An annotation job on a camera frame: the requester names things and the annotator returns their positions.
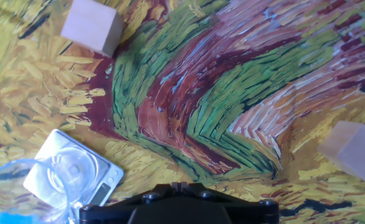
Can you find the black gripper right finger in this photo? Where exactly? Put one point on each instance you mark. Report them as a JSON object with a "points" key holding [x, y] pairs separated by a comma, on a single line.
{"points": [[207, 194]]}

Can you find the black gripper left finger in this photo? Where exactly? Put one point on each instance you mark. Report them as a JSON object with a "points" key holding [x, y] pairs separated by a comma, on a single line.
{"points": [[151, 195]]}

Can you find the clear glass cup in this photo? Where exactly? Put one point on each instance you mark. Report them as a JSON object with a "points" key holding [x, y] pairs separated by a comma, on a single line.
{"points": [[23, 193]]}

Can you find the silver digital scale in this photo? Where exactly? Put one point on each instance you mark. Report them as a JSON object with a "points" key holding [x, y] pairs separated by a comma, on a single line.
{"points": [[86, 149]]}

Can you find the painted blue and yellow tablecloth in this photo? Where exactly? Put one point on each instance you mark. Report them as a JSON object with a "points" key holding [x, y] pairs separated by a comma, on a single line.
{"points": [[201, 93]]}

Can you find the wooden cube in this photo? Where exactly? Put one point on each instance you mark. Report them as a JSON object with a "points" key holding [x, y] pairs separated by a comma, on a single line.
{"points": [[353, 149], [89, 25]]}

